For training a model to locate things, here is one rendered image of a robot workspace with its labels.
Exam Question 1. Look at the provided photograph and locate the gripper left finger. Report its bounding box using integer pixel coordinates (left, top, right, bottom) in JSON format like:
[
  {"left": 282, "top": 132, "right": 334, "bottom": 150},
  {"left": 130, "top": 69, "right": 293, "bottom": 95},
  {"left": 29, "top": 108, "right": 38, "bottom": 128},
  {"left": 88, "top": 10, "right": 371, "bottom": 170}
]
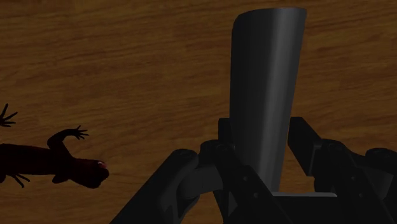
[{"left": 109, "top": 117, "right": 292, "bottom": 224}]

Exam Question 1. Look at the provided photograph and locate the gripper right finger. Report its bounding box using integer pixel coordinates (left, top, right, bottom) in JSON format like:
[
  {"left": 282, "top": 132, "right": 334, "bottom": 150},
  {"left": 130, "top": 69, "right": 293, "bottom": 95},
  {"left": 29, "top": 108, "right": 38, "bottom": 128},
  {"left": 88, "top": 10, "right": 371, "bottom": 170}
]
[{"left": 287, "top": 116, "right": 397, "bottom": 224}]

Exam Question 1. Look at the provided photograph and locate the grey tapered cup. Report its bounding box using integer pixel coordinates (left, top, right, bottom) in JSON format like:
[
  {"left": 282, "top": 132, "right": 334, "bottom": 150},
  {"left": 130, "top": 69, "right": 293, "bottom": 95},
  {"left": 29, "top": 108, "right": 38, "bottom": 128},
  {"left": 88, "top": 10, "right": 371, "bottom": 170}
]
[{"left": 229, "top": 7, "right": 308, "bottom": 193}]

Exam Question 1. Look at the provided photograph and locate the dark red lizard toy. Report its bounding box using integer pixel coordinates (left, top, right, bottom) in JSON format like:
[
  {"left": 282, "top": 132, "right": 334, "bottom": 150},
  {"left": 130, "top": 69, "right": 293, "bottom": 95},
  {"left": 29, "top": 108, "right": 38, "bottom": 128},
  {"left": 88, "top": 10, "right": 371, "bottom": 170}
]
[{"left": 0, "top": 103, "right": 110, "bottom": 190}]

